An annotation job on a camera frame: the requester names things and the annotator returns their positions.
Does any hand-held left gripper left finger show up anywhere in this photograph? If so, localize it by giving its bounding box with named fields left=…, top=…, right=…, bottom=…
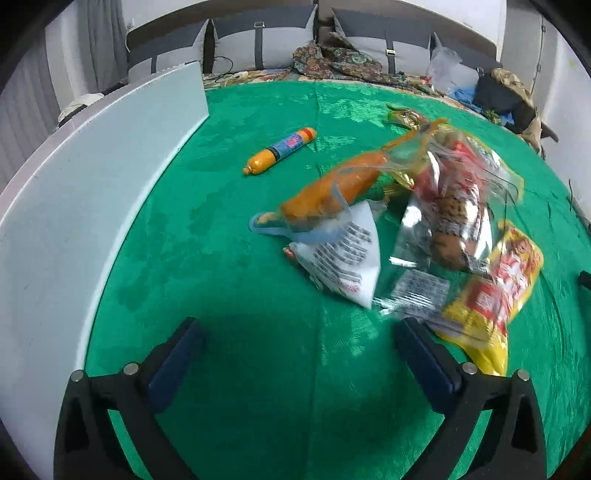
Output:
left=54, top=318, right=206, bottom=480

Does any small orange sausage blue label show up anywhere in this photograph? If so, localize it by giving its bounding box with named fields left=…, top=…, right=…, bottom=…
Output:
left=243, top=128, right=317, bottom=176

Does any yellow snack packet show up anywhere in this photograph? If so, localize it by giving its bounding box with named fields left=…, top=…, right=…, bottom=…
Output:
left=429, top=222, right=544, bottom=376

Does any black and camouflage bag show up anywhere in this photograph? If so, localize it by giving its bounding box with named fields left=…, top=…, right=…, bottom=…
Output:
left=492, top=68, right=559, bottom=158

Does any gold candy wrapper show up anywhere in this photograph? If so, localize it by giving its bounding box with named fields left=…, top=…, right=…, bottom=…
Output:
left=387, top=107, right=430, bottom=130

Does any clear plastic bag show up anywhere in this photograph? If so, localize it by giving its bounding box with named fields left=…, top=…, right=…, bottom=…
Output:
left=426, top=46, right=478, bottom=95

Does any black cable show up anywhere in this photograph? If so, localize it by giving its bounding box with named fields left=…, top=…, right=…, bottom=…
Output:
left=212, top=55, right=250, bottom=77

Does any clear silver snack bag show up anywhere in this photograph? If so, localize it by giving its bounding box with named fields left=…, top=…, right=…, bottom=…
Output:
left=374, top=120, right=525, bottom=319

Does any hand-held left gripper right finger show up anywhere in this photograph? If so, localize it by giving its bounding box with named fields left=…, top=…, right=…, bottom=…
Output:
left=394, top=318, right=548, bottom=480

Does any grey pillow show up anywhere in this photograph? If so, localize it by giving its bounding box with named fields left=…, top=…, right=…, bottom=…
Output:
left=210, top=4, right=319, bottom=75
left=127, top=18, right=211, bottom=84
left=330, top=7, right=437, bottom=77

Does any white cloth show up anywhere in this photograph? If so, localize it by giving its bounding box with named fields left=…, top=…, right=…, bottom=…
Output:
left=59, top=92, right=105, bottom=123

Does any patterned cloth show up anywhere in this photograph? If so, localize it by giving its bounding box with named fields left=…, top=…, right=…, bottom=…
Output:
left=292, top=41, right=444, bottom=93

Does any grey curtain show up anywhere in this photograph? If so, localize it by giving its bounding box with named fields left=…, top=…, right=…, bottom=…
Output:
left=0, top=0, right=125, bottom=185

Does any blue cloth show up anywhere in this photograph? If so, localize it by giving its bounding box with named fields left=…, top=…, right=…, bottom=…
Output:
left=450, top=85, right=481, bottom=112

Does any large orange sausage packet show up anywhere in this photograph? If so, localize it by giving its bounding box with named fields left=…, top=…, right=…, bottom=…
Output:
left=249, top=152, right=391, bottom=241

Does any white board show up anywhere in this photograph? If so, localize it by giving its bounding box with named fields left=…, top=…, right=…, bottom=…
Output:
left=0, top=60, right=209, bottom=462

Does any white triangular snack packet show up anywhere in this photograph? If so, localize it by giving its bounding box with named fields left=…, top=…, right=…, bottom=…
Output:
left=283, top=200, right=382, bottom=309

